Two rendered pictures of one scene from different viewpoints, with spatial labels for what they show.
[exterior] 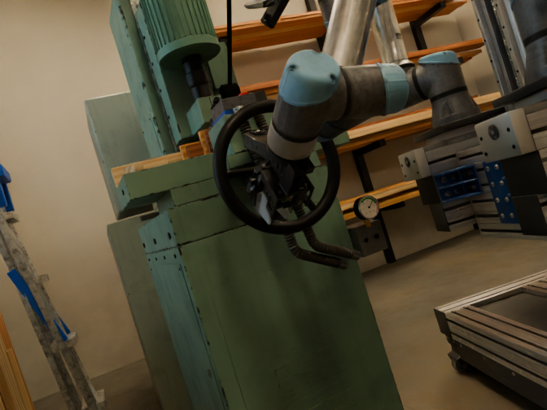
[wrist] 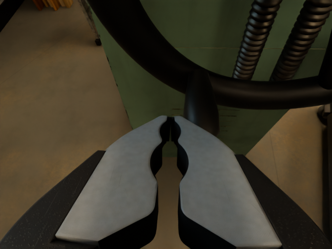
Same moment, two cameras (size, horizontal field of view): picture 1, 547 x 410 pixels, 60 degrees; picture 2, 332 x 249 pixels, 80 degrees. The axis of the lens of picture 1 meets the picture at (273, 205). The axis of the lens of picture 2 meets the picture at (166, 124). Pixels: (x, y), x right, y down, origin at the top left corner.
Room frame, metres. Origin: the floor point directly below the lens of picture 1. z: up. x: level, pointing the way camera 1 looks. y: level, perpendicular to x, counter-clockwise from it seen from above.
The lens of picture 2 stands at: (0.85, 0.00, 0.84)
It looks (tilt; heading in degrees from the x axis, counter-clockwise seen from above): 61 degrees down; 27
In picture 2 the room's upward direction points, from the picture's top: 2 degrees counter-clockwise
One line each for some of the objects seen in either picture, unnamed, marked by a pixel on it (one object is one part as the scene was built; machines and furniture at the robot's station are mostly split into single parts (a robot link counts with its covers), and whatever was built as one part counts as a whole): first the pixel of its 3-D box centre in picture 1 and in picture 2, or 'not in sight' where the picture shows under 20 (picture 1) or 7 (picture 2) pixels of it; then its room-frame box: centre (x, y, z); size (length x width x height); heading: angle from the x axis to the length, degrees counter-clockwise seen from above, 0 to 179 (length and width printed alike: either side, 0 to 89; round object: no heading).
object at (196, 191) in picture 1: (237, 184); not in sight; (1.25, 0.07, 0.82); 0.40 x 0.21 x 0.04; 113
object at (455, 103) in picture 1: (452, 107); not in sight; (1.51, -0.64, 0.87); 0.15 x 0.15 x 0.10
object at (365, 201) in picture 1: (366, 211); not in sight; (1.22, -0.22, 0.65); 0.06 x 0.04 x 0.08; 113
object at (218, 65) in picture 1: (217, 70); not in sight; (1.57, 0.04, 1.22); 0.09 x 0.08 x 0.15; 23
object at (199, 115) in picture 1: (207, 118); not in sight; (1.33, 0.10, 1.03); 0.14 x 0.07 x 0.09; 23
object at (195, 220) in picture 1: (225, 214); not in sight; (1.42, 0.15, 0.76); 0.57 x 0.45 x 0.09; 23
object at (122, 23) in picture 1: (174, 104); not in sight; (1.57, 0.22, 1.16); 0.22 x 0.22 x 0.72; 23
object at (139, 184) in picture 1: (241, 161); not in sight; (1.21, 0.05, 0.87); 0.61 x 0.30 x 0.06; 113
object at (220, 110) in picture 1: (240, 106); not in sight; (1.14, 0.01, 0.99); 0.13 x 0.11 x 0.06; 113
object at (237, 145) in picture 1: (247, 136); not in sight; (1.14, 0.01, 0.91); 0.15 x 0.14 x 0.09; 113
